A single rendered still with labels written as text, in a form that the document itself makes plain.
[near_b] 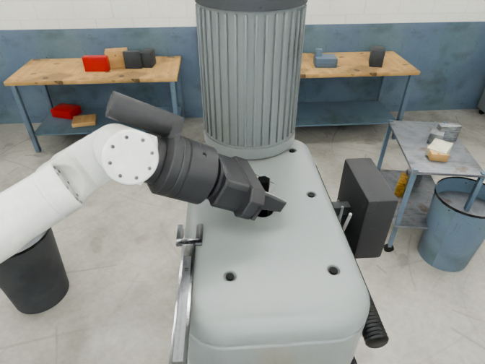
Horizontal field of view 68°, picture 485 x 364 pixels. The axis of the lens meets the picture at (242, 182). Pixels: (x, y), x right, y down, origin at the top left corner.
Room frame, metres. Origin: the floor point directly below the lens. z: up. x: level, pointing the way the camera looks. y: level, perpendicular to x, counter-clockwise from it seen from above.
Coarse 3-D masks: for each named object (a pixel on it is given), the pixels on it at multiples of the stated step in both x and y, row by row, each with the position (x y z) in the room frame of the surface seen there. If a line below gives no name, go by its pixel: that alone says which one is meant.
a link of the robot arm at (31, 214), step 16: (16, 192) 0.32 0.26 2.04; (32, 192) 0.32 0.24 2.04; (0, 208) 0.31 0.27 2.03; (16, 208) 0.31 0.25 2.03; (32, 208) 0.31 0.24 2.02; (48, 208) 0.32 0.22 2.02; (0, 224) 0.29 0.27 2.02; (16, 224) 0.30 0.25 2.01; (32, 224) 0.30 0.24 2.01; (48, 224) 0.32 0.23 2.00; (0, 240) 0.28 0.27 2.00; (16, 240) 0.29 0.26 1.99; (0, 256) 0.28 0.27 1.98
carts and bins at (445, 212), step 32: (416, 128) 2.74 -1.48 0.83; (448, 128) 2.52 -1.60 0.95; (416, 160) 2.24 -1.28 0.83; (448, 160) 2.24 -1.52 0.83; (416, 192) 2.53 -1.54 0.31; (448, 192) 2.28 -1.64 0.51; (480, 192) 2.22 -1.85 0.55; (416, 224) 2.12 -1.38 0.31; (448, 224) 1.94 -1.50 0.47; (480, 224) 1.86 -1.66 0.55; (32, 256) 1.57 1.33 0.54; (448, 256) 1.90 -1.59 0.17; (32, 288) 1.53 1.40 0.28; (64, 288) 1.69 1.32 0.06
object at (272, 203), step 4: (268, 196) 0.43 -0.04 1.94; (272, 196) 0.44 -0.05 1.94; (276, 196) 0.45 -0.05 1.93; (268, 200) 0.43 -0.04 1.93; (272, 200) 0.44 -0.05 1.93; (276, 200) 0.44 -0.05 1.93; (280, 200) 0.44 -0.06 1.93; (284, 200) 0.45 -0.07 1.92; (264, 204) 0.43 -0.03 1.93; (268, 204) 0.43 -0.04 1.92; (272, 204) 0.44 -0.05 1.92; (276, 204) 0.44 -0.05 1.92; (280, 204) 0.44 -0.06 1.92; (284, 204) 0.44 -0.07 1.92; (264, 208) 0.43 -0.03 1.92; (268, 208) 0.43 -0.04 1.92; (272, 208) 0.44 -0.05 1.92; (276, 208) 0.44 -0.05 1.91; (280, 208) 0.44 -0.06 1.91
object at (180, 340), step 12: (180, 228) 0.41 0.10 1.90; (180, 240) 0.38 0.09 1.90; (192, 240) 0.38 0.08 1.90; (192, 252) 0.36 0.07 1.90; (180, 264) 0.34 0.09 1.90; (192, 264) 0.34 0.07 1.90; (180, 276) 0.32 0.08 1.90; (192, 276) 0.32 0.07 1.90; (180, 288) 0.30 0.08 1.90; (192, 288) 0.30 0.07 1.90; (180, 300) 0.28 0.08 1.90; (180, 312) 0.26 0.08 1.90; (180, 324) 0.25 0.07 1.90; (180, 336) 0.23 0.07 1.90; (180, 348) 0.22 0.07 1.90; (180, 360) 0.20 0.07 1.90
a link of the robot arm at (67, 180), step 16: (80, 144) 0.42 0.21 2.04; (48, 160) 0.39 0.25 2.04; (64, 160) 0.39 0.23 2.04; (80, 160) 0.41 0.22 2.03; (96, 160) 0.41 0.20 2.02; (32, 176) 0.34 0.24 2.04; (48, 176) 0.34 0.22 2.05; (64, 176) 0.38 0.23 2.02; (80, 176) 0.39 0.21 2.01; (96, 176) 0.40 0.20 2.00; (48, 192) 0.33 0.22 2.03; (64, 192) 0.33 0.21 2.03; (80, 192) 0.37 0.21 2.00; (64, 208) 0.33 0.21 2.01
